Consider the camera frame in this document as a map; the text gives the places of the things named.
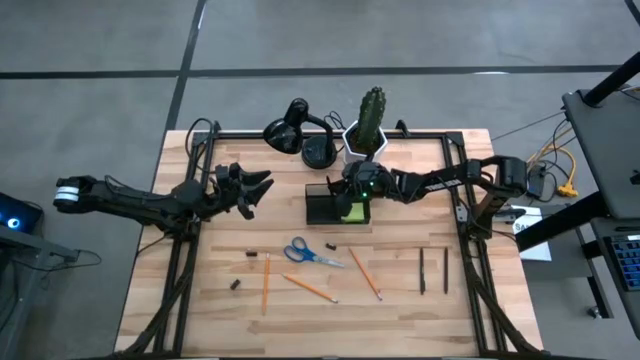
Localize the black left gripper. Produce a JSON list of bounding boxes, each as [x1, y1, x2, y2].
[[199, 168, 275, 221]]

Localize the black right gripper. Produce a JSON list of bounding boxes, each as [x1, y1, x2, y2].
[[335, 160, 396, 221]]

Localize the yellow-green sticky note pad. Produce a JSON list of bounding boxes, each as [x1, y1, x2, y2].
[[342, 202, 370, 224]]

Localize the blue-handled scissors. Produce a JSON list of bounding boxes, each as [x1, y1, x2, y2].
[[283, 236, 346, 269]]

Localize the orange pencil with eraser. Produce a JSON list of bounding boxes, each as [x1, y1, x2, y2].
[[261, 252, 272, 316], [280, 272, 340, 305], [348, 247, 384, 302]]

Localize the black mesh desk organizer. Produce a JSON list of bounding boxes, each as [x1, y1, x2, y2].
[[304, 182, 373, 226]]

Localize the black gooseneck desk lamp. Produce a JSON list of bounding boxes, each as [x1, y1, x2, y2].
[[262, 97, 339, 170]]

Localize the green cactus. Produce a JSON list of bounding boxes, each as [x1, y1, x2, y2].
[[355, 85, 387, 151]]

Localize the black power box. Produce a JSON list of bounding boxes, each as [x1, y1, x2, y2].
[[527, 164, 549, 199]]

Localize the white paper sheet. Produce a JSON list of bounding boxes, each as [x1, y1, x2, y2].
[[512, 204, 554, 264]]

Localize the blue-lit black device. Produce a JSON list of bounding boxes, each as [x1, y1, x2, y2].
[[0, 192, 44, 234]]

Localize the grey metal stand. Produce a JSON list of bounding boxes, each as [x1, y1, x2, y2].
[[0, 224, 81, 360]]

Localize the grey cart top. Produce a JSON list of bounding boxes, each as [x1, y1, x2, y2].
[[562, 87, 640, 221]]

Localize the black keyboard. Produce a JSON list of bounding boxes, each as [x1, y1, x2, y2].
[[602, 232, 640, 294]]

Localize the black pole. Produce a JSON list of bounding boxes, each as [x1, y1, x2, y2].
[[582, 52, 640, 109]]

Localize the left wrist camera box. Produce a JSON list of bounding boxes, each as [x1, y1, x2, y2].
[[214, 162, 242, 189]]

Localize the black aluminium table frame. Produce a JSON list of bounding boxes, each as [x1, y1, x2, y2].
[[117, 119, 541, 360]]

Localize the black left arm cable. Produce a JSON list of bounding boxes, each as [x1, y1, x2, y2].
[[184, 117, 222, 167]]

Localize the black lamp cable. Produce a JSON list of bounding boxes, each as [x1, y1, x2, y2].
[[322, 110, 347, 132]]

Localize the black desk leg frame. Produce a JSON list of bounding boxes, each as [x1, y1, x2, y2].
[[514, 192, 614, 321]]

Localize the yellow cables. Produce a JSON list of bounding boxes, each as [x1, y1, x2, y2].
[[527, 127, 581, 199]]

